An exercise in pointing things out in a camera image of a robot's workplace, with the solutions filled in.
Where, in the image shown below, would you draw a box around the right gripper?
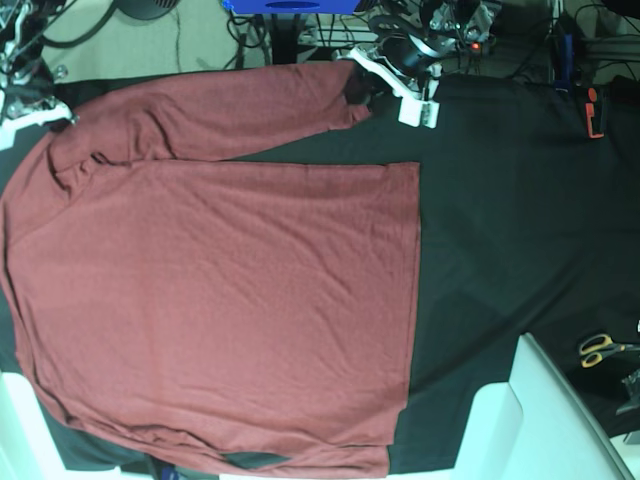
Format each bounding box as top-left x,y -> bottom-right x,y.
1,49 -> 77,149

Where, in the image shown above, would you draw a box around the blue plastic bin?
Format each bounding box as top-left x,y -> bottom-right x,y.
221,0 -> 360,15

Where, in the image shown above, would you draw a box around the black table cloth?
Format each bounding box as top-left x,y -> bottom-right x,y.
0,69 -> 640,474

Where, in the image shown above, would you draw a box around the white power strip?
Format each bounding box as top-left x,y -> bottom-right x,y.
297,23 -> 427,48

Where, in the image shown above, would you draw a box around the orange black clamp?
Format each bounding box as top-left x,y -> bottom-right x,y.
585,87 -> 607,139

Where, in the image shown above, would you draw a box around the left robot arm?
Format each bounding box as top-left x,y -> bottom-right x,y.
343,1 -> 502,129

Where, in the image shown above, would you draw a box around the yellow handled scissors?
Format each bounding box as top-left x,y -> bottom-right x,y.
578,333 -> 639,369

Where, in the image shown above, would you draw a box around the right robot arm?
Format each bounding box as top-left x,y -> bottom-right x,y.
1,0 -> 74,151

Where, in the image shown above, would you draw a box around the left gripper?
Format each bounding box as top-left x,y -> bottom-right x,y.
345,35 -> 456,126

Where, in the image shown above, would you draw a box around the blue orange clamp bottom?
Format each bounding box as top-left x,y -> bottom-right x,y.
146,456 -> 183,480

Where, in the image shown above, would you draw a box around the black table leg post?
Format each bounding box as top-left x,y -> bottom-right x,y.
269,14 -> 303,65

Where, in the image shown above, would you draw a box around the maroon long-sleeve T-shirt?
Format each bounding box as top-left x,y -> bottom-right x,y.
1,61 -> 420,478

